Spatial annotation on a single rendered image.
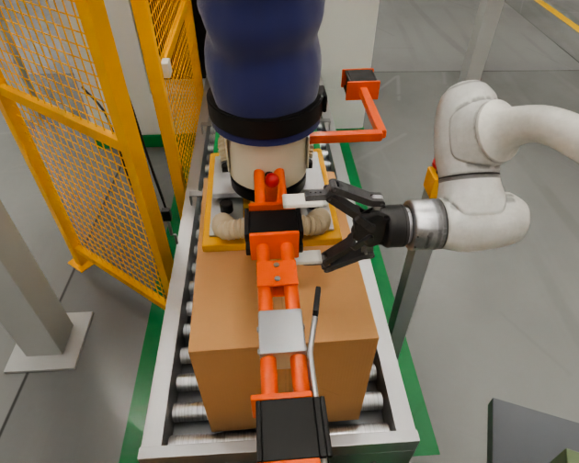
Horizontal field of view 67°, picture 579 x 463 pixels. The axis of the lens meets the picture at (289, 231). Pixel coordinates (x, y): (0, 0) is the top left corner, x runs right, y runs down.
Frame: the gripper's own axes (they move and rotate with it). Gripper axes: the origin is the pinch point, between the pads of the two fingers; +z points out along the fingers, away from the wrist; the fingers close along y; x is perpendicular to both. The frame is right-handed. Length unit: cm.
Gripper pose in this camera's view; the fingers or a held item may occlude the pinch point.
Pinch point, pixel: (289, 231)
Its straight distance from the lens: 76.0
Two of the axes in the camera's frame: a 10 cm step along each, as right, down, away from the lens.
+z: -10.0, 0.5, -0.6
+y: 0.0, 7.2, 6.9
